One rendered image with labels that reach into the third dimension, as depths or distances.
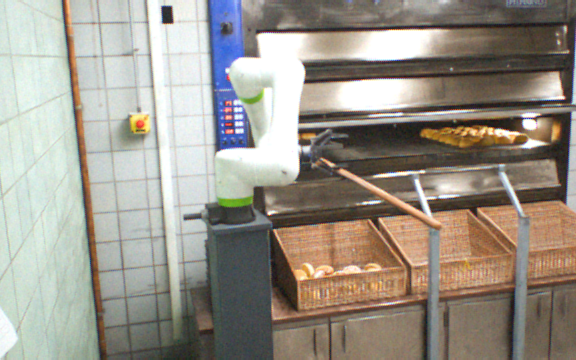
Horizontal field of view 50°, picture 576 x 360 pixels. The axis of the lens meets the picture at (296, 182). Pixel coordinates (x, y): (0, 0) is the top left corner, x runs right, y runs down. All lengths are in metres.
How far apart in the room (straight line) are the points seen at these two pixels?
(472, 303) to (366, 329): 0.57
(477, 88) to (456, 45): 0.28
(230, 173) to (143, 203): 1.18
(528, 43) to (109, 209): 2.46
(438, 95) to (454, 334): 1.28
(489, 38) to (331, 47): 0.92
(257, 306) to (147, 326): 1.29
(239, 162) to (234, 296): 0.47
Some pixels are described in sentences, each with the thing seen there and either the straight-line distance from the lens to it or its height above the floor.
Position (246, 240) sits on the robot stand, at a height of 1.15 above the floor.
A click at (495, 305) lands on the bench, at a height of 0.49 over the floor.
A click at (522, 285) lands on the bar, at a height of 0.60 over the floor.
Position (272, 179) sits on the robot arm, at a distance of 2.08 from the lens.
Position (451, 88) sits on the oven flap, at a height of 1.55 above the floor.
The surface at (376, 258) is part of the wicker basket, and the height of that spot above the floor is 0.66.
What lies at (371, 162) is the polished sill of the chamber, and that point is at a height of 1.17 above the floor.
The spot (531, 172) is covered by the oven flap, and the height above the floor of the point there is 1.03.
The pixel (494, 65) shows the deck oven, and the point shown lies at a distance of 3.69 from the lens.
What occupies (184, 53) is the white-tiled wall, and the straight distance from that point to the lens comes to 3.14.
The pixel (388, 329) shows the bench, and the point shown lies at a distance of 3.10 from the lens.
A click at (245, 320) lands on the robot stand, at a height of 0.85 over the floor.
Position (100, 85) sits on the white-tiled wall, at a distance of 3.14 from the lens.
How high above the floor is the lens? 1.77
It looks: 12 degrees down
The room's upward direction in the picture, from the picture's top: 2 degrees counter-clockwise
